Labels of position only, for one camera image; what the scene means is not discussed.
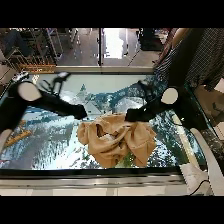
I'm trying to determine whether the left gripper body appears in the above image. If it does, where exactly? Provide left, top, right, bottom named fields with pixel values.
left=71, top=103, right=89, bottom=121

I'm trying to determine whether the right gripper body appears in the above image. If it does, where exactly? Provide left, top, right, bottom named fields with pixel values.
left=124, top=106, right=148, bottom=123

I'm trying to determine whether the tan garment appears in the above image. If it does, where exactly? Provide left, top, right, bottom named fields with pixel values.
left=76, top=113, right=157, bottom=169

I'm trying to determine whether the black garment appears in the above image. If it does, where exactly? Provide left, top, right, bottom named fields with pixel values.
left=168, top=28, right=205, bottom=88

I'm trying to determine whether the black cable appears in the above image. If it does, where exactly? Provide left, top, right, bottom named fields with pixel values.
left=191, top=179, right=212, bottom=196
left=41, top=71, right=72, bottom=98

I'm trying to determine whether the silver frame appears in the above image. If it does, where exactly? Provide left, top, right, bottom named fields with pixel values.
left=0, top=175, right=188, bottom=196

